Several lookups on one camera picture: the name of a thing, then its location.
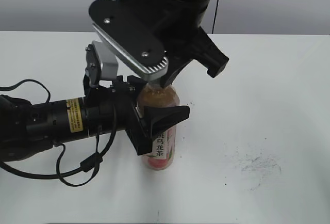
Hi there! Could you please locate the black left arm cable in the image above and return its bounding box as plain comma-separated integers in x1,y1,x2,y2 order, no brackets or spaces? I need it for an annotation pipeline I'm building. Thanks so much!
0,79,116,187

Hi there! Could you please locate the white bottle cap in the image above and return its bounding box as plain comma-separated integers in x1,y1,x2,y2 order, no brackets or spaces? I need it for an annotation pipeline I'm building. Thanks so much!
147,79,163,90

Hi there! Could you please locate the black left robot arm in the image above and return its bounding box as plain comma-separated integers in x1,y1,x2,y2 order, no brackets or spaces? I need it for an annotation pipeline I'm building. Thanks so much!
1,76,190,162

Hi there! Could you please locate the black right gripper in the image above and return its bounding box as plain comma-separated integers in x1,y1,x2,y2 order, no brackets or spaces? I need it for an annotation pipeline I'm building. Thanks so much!
118,0,229,88

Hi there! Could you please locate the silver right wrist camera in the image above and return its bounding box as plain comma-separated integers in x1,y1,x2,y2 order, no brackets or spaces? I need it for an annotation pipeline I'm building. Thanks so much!
88,0,169,81

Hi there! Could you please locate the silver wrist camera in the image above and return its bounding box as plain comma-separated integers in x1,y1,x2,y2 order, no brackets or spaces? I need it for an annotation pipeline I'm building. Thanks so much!
88,0,169,81
85,41,119,88

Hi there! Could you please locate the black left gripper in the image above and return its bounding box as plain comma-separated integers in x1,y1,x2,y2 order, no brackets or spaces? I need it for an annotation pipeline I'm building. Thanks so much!
83,75,190,155

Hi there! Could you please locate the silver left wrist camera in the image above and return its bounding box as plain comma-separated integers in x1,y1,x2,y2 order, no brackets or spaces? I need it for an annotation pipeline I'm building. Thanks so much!
85,41,119,88

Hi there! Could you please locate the peach oolong tea bottle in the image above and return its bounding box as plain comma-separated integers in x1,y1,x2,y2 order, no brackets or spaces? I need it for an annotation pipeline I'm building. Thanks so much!
137,84,179,170

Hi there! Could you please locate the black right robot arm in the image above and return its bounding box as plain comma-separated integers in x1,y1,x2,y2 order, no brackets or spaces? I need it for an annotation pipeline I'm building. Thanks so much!
118,0,229,88

